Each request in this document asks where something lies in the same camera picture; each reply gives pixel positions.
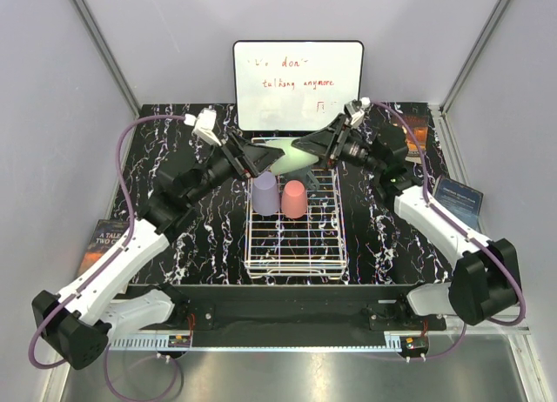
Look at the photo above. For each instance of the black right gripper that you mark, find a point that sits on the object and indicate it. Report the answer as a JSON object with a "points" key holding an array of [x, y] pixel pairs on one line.
{"points": [[321, 143]]}

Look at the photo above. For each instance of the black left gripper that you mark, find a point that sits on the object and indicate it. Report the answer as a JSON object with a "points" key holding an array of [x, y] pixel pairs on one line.
{"points": [[253, 157]]}

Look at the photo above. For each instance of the lilac plastic cup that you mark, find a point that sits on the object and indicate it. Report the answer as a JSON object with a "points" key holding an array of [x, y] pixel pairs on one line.
{"points": [[265, 194]]}

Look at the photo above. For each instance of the green plastic cup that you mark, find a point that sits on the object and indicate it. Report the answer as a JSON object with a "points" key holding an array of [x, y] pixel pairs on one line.
{"points": [[293, 160]]}

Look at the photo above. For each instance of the pink plastic cup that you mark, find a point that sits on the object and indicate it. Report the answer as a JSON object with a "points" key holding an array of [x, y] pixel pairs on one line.
{"points": [[294, 200]]}

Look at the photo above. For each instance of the grey faceted mug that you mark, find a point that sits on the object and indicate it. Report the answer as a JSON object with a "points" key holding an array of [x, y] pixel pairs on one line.
{"points": [[311, 181]]}

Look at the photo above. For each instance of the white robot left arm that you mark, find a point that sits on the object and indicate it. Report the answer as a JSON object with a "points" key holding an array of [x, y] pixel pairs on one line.
{"points": [[80, 320]]}

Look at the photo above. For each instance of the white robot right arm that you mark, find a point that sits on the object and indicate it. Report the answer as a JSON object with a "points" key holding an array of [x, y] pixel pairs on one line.
{"points": [[486, 276]]}

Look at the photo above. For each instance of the white whiteboard with red writing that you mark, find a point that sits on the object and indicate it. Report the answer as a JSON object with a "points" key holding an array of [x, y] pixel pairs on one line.
{"points": [[294, 85]]}

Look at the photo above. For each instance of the orange cover book back right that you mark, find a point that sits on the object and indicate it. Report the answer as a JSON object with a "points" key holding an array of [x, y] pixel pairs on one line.
{"points": [[416, 135]]}

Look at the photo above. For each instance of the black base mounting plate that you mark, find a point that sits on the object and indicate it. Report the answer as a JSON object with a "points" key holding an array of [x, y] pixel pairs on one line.
{"points": [[372, 307]]}

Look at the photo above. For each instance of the blue cover book right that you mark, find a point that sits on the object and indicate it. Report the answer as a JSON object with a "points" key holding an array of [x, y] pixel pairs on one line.
{"points": [[461, 200]]}

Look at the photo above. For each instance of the orange dark book left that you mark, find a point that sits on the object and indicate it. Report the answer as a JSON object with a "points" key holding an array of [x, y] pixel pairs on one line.
{"points": [[106, 233]]}

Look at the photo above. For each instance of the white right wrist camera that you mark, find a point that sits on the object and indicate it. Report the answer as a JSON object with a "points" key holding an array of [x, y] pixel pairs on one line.
{"points": [[356, 111]]}

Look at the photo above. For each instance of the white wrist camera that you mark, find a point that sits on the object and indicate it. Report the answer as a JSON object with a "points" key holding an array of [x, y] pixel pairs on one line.
{"points": [[203, 125], [356, 111]]}

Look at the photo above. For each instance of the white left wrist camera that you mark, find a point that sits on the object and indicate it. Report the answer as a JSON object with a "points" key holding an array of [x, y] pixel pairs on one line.
{"points": [[203, 125]]}

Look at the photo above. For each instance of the white wire dish rack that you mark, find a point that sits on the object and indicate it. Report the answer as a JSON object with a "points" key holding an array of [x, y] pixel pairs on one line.
{"points": [[311, 246]]}

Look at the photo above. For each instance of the grey slotted cable duct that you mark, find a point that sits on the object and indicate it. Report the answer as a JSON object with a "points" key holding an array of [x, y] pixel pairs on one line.
{"points": [[244, 342]]}

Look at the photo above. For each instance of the aluminium frame post right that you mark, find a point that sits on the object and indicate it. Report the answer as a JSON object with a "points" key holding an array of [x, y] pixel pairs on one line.
{"points": [[490, 26]]}

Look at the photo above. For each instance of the aluminium frame post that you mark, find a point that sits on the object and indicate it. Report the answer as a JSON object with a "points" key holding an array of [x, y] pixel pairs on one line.
{"points": [[490, 26], [97, 36]]}

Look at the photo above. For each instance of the aluminium frame post left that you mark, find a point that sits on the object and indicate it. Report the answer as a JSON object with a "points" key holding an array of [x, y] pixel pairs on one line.
{"points": [[97, 36]]}

